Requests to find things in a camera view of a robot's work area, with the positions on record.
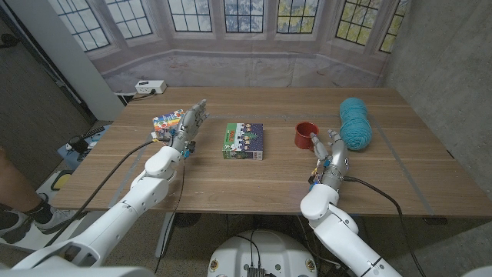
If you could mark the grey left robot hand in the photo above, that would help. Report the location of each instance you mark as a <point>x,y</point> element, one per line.
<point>188,129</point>

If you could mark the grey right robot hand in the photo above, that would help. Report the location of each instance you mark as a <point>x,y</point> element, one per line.
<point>336,163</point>

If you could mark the red speckled enamel cup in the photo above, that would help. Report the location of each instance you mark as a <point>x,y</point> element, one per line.
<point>301,138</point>

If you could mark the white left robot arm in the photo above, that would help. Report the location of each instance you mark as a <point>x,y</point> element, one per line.
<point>123,215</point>

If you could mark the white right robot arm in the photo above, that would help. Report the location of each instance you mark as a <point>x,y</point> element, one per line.
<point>338,238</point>

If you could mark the teal yarn skein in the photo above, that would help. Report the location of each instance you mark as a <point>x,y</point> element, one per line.
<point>355,123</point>

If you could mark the colourful printed small box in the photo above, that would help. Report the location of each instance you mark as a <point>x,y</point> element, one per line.
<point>166,121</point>

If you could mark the green christmas puzzle box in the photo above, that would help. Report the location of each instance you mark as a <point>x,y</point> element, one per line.
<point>243,141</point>

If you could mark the white power strip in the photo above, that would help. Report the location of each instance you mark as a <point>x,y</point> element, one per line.
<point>150,87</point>

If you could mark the printed window backdrop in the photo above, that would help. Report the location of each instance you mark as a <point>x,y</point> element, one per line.
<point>246,69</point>

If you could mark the black round floor fan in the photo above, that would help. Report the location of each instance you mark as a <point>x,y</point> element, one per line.
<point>187,219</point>

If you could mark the black remote control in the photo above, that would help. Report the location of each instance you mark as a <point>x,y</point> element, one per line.
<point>92,132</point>

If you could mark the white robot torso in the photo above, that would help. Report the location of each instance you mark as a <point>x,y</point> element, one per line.
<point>284,250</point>

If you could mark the grey metal table leg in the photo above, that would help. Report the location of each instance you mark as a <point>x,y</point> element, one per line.
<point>165,234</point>

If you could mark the black round device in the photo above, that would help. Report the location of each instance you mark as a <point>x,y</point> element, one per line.
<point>78,144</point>

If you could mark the yellow black foot pedal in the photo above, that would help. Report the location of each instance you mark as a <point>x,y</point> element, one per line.
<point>61,181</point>

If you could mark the grey sneaker with black sock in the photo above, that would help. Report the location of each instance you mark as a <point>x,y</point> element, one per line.
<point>57,219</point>

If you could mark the person's bare leg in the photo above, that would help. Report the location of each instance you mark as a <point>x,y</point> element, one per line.
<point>15,184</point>

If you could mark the dark grey sneaker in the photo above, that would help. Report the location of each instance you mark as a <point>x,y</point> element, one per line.
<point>13,229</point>

